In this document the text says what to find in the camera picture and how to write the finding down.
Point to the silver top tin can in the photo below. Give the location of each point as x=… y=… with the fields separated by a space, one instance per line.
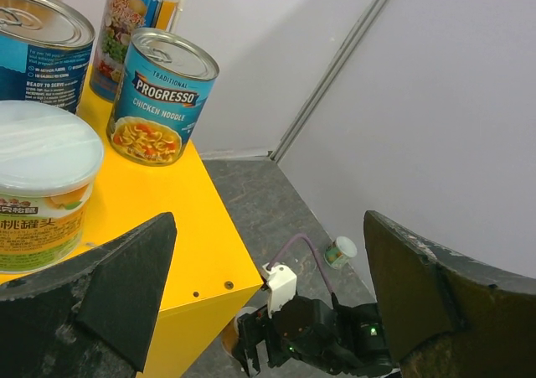
x=165 y=83

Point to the clear lid can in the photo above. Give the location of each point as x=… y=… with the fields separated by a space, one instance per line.
x=340 y=252

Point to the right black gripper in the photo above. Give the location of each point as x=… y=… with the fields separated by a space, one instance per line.
x=304 y=330

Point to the teal blue pull-tab can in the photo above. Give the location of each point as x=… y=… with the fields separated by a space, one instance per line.
x=46 y=47

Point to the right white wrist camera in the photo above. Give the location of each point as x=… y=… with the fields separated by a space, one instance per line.
x=281 y=282

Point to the blue orange can with spoon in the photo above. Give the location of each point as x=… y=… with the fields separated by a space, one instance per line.
x=120 y=19

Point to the yellow shelf cabinet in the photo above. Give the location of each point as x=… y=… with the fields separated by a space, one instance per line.
x=211 y=275

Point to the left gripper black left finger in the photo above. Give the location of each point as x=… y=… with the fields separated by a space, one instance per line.
x=93 y=315

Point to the green label can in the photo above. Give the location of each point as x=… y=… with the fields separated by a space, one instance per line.
x=49 y=161

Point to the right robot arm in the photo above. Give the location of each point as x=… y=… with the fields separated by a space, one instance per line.
x=362 y=349

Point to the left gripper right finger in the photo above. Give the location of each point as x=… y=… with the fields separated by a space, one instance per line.
x=446 y=314

